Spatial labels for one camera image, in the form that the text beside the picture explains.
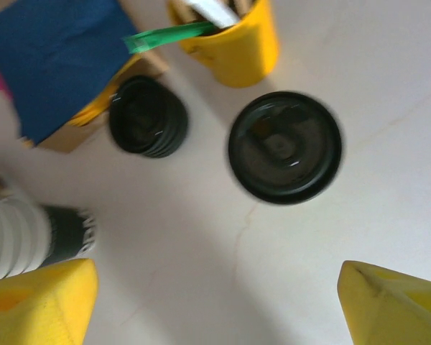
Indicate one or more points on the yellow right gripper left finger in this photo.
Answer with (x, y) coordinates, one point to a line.
(36, 309)

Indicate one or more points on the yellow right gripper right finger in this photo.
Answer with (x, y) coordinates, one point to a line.
(398, 312)

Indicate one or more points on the black coffee cup lid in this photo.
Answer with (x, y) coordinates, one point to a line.
(283, 147)

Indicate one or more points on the stack of paper cups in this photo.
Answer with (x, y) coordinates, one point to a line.
(18, 233)

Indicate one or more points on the cardboard napkin box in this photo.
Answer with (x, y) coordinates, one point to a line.
(72, 142)

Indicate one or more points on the yellow paper napkin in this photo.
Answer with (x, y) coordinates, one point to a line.
(93, 108)

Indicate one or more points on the blue paper napkin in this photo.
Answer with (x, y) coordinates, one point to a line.
(57, 64)

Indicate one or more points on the yellow metal bucket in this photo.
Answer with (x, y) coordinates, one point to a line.
(237, 57)

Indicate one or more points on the green wrapped straw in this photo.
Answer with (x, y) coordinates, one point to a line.
(165, 36)

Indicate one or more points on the white wrapped straw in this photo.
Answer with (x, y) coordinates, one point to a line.
(215, 12)

